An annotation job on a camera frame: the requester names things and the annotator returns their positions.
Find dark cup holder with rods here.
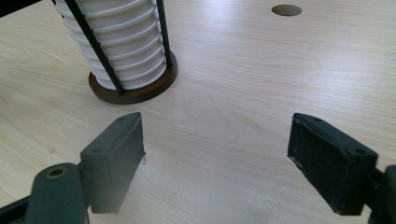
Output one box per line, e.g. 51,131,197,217
50,0,179,105

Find stack of white paper cups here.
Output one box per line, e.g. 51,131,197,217
54,0,168,91

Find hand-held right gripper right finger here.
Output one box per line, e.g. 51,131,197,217
286,112,379,217

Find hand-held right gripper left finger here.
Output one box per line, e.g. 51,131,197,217
79,112,147,216

